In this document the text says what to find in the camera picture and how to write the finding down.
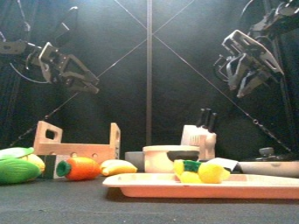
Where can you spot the yellow and green toy fruit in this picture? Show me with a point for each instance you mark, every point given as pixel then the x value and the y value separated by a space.
pixel 210 173

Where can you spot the dark pot lid with knob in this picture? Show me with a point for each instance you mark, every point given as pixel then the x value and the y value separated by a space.
pixel 269 154

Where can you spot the white toy knife block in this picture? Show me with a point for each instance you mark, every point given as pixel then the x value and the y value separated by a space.
pixel 197 138

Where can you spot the grey cup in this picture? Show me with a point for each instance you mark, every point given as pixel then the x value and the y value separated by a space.
pixel 134 162

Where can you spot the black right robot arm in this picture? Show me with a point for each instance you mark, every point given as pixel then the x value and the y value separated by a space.
pixel 278 16

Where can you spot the orange toy fruit green cap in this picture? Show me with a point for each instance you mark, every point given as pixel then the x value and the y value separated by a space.
pixel 82 168

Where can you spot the yellow toy banana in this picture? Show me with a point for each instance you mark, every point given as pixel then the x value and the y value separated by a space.
pixel 117 168

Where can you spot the toy corn with green husk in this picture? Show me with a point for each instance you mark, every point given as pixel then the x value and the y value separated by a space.
pixel 18 170

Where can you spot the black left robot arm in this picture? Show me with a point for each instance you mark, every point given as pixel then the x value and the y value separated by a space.
pixel 13 47

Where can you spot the toy cleaver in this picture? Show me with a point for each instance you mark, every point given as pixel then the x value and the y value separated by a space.
pixel 226 164

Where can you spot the cream toy pot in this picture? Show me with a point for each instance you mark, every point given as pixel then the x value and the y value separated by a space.
pixel 158 162

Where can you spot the pink plastic tray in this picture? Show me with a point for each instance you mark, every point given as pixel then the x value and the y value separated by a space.
pixel 167 186

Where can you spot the wooden toy crate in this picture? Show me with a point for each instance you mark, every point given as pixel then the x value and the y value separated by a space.
pixel 83 151

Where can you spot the vertical metal frame pole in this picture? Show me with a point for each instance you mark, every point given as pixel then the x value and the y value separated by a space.
pixel 149 73

